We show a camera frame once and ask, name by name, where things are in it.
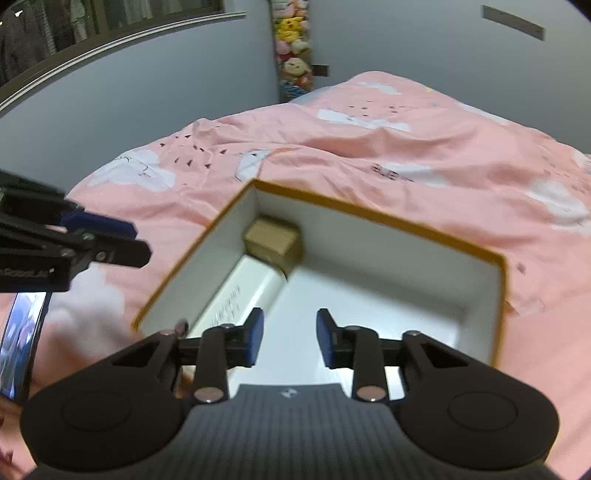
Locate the long white box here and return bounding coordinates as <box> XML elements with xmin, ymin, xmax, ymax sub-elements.
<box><xmin>187</xmin><ymin>255</ymin><xmax>287</xmax><ymax>338</ymax></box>

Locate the small gold box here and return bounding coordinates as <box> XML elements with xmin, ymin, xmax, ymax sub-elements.
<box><xmin>242</xmin><ymin>217</ymin><xmax>304</xmax><ymax>277</ymax></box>

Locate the smartphone with screen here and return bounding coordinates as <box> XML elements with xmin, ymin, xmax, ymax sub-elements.
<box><xmin>1</xmin><ymin>292</ymin><xmax>51</xmax><ymax>405</ymax></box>

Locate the orange cardboard storage box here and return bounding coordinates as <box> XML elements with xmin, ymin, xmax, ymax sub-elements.
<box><xmin>134</xmin><ymin>181</ymin><xmax>507</xmax><ymax>391</ymax></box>

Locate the pink printed bed quilt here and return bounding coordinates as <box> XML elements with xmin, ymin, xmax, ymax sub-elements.
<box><xmin>1</xmin><ymin>72</ymin><xmax>590</xmax><ymax>479</ymax></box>

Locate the plush toy pile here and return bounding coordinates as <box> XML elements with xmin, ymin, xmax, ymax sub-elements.
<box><xmin>270</xmin><ymin>0</ymin><xmax>314</xmax><ymax>102</ymax></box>

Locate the dark window frame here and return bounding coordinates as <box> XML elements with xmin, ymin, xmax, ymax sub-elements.
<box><xmin>1</xmin><ymin>0</ymin><xmax>246</xmax><ymax>112</ymax></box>

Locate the grey wall strip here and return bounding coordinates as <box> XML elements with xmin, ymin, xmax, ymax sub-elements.
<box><xmin>482</xmin><ymin>5</ymin><xmax>546</xmax><ymax>41</ymax></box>

